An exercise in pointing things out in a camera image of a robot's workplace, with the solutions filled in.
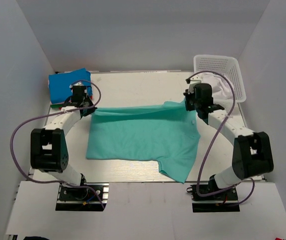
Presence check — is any white t shirt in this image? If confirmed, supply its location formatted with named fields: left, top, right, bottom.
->
left=198, top=72, right=233, bottom=100

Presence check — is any teal t shirt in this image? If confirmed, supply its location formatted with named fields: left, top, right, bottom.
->
left=86, top=101, right=200, bottom=183

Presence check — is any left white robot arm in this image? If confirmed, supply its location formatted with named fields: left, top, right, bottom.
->
left=31, top=82, right=97, bottom=200

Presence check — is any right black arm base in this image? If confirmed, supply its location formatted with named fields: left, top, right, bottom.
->
left=186, top=184, right=240, bottom=213

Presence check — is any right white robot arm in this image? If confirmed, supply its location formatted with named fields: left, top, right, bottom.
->
left=184, top=82, right=274, bottom=199

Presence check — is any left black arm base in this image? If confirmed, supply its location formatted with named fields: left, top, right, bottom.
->
left=55, top=183, right=109, bottom=212

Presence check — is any folded green t shirt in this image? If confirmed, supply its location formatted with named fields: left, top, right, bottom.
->
left=50, top=103, right=63, bottom=109

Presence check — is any white plastic basket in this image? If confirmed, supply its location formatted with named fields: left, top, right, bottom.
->
left=193, top=54, right=246, bottom=103

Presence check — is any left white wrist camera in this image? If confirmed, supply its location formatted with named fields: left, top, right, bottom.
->
left=70, top=81, right=83, bottom=89

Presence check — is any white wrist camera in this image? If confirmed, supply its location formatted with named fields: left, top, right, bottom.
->
left=70, top=81, right=83, bottom=89
left=185, top=77, right=202, bottom=94

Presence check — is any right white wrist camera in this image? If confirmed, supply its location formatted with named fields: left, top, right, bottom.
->
left=185, top=77, right=202, bottom=94

